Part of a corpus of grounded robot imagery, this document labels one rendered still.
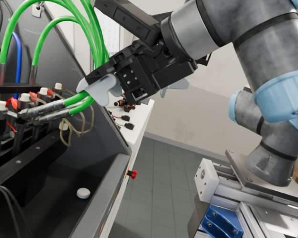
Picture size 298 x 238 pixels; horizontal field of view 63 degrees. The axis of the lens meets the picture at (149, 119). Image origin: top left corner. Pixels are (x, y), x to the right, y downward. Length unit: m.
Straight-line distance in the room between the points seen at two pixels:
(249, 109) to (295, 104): 0.58
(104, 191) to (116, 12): 0.43
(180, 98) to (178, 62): 3.00
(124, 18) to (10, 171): 0.41
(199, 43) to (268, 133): 0.57
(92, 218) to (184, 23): 0.43
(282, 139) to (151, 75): 0.55
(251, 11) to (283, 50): 0.06
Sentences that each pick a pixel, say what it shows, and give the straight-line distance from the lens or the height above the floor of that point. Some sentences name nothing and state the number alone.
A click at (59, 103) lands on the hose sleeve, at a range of 0.49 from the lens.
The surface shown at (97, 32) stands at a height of 1.32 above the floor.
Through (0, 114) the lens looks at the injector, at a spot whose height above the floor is 1.11.
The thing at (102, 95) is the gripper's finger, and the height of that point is 1.22.
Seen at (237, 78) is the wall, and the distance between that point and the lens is 3.46.
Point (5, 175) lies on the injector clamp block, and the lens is 0.61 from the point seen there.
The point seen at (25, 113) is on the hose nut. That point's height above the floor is 1.13.
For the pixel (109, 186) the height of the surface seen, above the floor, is 0.95.
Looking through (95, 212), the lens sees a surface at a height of 0.95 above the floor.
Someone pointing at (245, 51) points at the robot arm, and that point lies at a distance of 0.32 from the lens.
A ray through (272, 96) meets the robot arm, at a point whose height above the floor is 1.32.
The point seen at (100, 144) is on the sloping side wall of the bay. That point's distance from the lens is 0.85.
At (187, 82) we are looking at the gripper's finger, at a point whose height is 1.27.
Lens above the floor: 1.34
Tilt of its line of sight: 18 degrees down
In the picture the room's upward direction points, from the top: 19 degrees clockwise
